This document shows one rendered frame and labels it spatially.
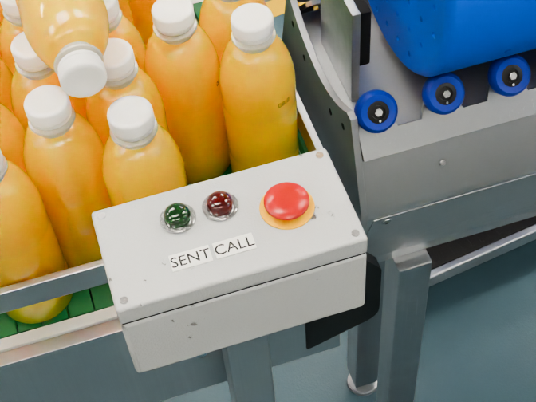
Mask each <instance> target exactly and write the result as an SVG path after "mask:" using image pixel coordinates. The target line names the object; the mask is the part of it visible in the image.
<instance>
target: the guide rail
mask: <svg viewBox="0 0 536 402"><path fill-rule="evenodd" d="M106 283H108V278H107V275H106V272H105V268H104V263H103V259H100V260H96V261H93V262H88V263H85V264H82V265H79V266H75V267H71V268H68V269H65V270H60V271H58V272H54V273H51V274H47V275H43V276H41V277H37V278H32V279H30V280H26V281H23V282H18V283H15V284H12V285H9V286H4V287H1V288H0V314H1V313H6V312H9V311H11V310H15V309H20V308H22V307H26V306H28V305H33V304H37V303H39V302H44V301H48V300H50V299H54V298H59V297H61V296H65V295H67V294H72V293H75V292H78V291H81V290H86V289H89V288H92V287H95V286H100V285H103V284H106Z"/></svg>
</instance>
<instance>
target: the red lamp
mask: <svg viewBox="0 0 536 402"><path fill-rule="evenodd" d="M206 206H207V210H208V212H209V213H211V214H212V215H215V216H223V215H227V214H228V213H230V212H231V211H232V209H233V207H234V200H233V199H232V197H231V195H230V194H229V193H228V192H226V191H214V192H212V193H211V194H210V195H209V196H208V197H207V202H206Z"/></svg>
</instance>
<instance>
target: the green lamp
mask: <svg viewBox="0 0 536 402"><path fill-rule="evenodd" d="M190 220H191V211H190V209H189V208H188V206H187V205H186V204H184V203H172V204H170V205H168V206H167V207H166V208H165V210H164V222H165V223H166V224H167V225H168V226H169V227H172V228H180V227H184V226H186V225H187V224H188V223H189V222H190Z"/></svg>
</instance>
